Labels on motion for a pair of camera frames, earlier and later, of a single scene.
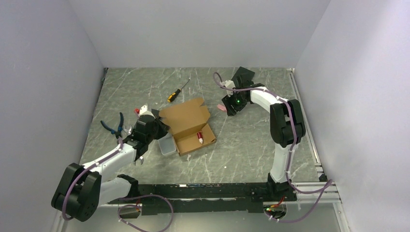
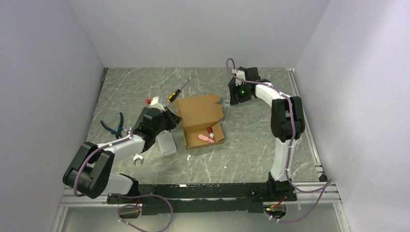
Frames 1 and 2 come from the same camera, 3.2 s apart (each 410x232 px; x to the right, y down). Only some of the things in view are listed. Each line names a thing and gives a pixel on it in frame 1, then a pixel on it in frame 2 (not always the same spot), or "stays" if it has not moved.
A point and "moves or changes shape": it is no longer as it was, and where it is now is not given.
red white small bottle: (200, 137) -> (210, 130)
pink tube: (222, 107) -> (205, 138)
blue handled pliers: (118, 133) stays
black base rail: (224, 197) stays
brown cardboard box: (187, 123) moves or changes shape
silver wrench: (128, 130) stays
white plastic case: (167, 144) stays
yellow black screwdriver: (170, 98) stays
